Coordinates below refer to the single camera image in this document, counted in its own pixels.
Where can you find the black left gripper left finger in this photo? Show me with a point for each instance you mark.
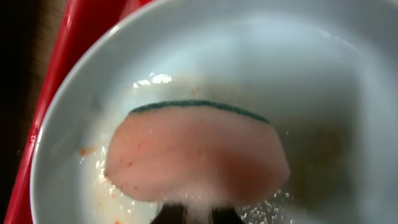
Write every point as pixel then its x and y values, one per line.
pixel 171 214

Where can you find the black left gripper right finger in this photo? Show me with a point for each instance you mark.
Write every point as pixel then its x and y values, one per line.
pixel 225 215

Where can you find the pink green sponge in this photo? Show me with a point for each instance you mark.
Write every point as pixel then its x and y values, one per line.
pixel 196 150

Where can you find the white plate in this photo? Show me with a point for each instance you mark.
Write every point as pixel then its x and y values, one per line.
pixel 324 73

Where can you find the red plastic tray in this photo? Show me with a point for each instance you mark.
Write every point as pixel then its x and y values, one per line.
pixel 83 22

